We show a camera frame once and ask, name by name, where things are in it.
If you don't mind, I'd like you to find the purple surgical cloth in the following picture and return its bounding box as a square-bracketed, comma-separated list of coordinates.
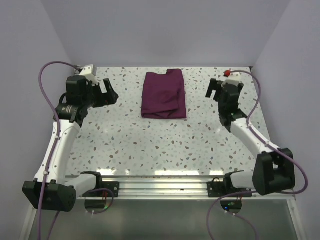
[141, 69, 187, 120]

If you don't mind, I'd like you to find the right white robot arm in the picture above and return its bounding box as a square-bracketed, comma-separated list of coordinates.
[206, 78, 296, 197]

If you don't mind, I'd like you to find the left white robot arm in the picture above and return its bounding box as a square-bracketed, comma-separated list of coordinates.
[22, 75, 119, 212]

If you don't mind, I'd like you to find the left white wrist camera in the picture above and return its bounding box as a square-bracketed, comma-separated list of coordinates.
[75, 64, 99, 86]

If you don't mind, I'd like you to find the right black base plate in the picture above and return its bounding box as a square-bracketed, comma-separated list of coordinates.
[206, 177, 253, 198]

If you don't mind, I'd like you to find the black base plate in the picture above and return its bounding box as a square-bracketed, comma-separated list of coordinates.
[206, 177, 253, 198]
[94, 181, 120, 198]

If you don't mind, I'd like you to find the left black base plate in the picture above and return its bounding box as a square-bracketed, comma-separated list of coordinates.
[94, 181, 120, 198]

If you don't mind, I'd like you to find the aluminium mounting rail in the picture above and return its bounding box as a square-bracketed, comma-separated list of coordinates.
[74, 174, 296, 201]

